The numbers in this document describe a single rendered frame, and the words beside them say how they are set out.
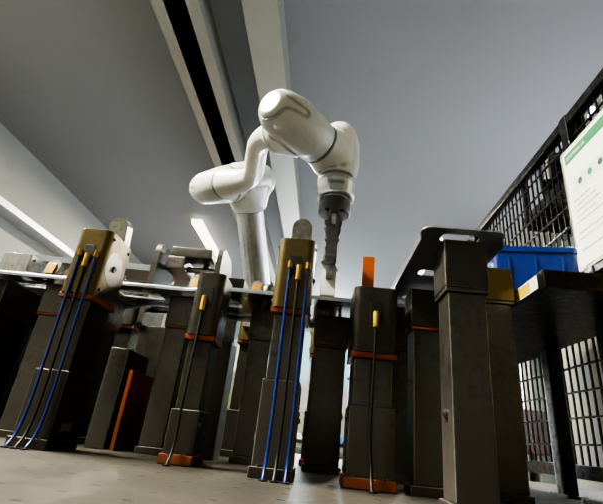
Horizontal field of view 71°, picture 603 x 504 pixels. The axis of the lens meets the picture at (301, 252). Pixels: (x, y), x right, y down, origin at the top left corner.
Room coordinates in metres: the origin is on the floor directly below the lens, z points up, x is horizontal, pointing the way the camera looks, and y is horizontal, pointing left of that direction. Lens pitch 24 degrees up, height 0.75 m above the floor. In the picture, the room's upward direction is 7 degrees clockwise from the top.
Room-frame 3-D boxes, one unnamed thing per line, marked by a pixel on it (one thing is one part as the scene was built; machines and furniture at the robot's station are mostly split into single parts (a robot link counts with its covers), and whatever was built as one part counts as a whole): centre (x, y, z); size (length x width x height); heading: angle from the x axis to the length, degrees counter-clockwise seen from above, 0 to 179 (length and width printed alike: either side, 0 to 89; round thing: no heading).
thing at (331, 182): (0.86, -0.07, 1.30); 0.09 x 0.09 x 0.06
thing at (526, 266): (0.92, -0.50, 1.09); 0.30 x 0.17 x 0.13; 168
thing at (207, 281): (0.69, 0.14, 0.84); 0.10 x 0.05 x 0.29; 176
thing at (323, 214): (0.86, -0.07, 1.22); 0.08 x 0.07 x 0.09; 176
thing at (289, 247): (0.65, 0.00, 0.87); 0.12 x 0.07 x 0.35; 176
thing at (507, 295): (0.71, -0.33, 0.88); 0.08 x 0.08 x 0.36; 86
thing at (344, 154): (0.85, -0.06, 1.40); 0.13 x 0.11 x 0.16; 136
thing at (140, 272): (1.24, 0.61, 1.16); 0.37 x 0.14 x 0.02; 86
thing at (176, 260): (1.09, 0.29, 0.94); 0.18 x 0.13 x 0.49; 86
